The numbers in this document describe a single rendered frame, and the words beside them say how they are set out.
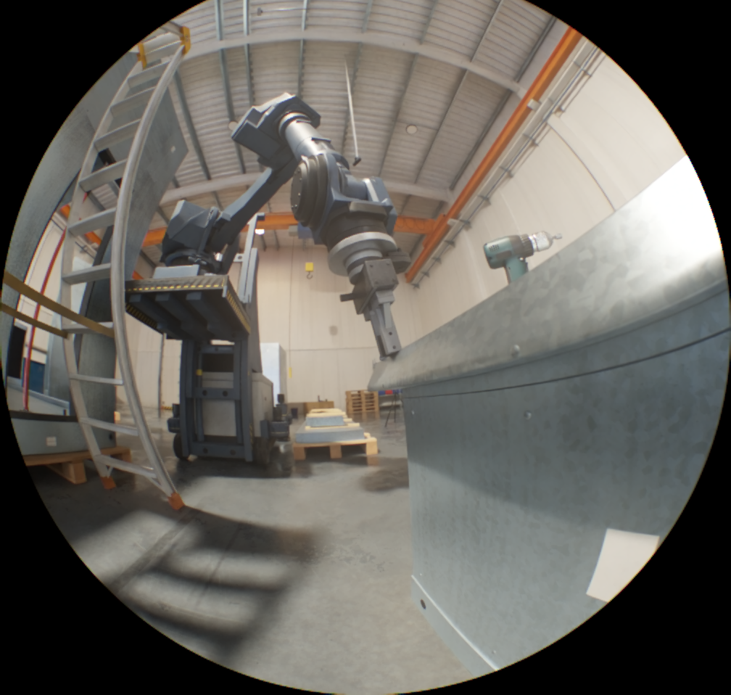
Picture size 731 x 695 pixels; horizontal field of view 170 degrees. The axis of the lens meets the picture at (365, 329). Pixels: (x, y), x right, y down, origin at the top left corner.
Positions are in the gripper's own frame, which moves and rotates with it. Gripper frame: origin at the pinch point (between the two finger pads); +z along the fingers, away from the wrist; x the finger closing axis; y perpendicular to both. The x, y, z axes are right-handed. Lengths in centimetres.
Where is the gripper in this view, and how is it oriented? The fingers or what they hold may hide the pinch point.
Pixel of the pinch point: (388, 343)
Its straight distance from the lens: 43.7
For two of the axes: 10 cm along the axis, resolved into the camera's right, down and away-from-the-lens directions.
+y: -9.4, 1.9, -2.8
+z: 2.5, 9.4, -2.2
